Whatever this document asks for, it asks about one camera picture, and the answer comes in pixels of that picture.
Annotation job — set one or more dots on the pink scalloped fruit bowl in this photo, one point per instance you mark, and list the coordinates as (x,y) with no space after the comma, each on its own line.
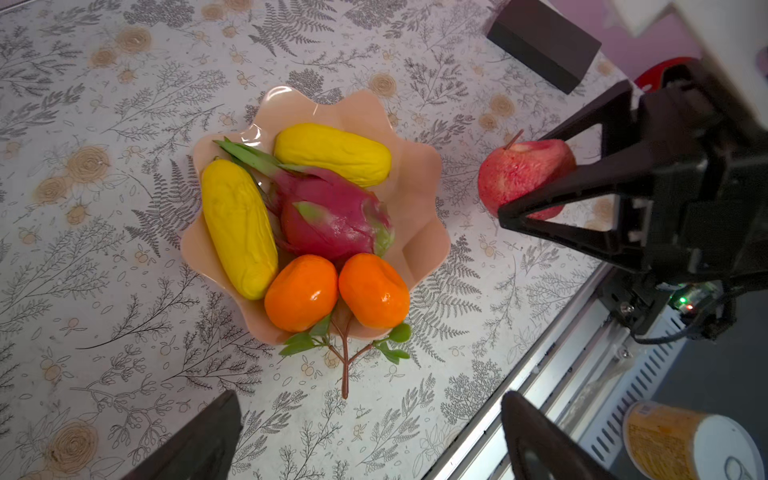
(421,244)

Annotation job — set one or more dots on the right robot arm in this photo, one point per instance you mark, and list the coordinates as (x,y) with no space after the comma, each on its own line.
(732,36)

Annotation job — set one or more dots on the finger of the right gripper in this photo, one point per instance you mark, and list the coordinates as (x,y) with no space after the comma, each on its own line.
(612,111)
(627,174)

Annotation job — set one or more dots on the aluminium rail frame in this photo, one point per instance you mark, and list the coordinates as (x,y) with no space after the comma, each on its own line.
(583,373)

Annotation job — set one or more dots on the yellow paper cup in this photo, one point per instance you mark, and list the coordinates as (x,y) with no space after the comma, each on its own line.
(665,442)

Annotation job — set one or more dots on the orange tangerines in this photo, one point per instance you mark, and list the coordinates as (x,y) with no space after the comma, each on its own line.
(317,304)

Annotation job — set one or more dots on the red apple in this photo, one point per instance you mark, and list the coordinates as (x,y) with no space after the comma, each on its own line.
(513,171)

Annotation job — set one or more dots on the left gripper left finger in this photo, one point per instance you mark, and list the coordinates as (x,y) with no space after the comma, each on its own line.
(203,449)

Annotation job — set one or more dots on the pink dragon fruit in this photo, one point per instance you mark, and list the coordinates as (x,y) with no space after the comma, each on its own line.
(321,213)

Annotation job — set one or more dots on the black flat pad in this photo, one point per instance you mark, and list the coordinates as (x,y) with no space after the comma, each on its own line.
(546,42)

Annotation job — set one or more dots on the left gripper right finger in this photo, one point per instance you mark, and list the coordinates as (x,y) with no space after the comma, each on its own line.
(538,449)

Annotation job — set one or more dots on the yellow fruit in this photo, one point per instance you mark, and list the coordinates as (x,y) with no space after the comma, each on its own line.
(238,223)
(360,160)

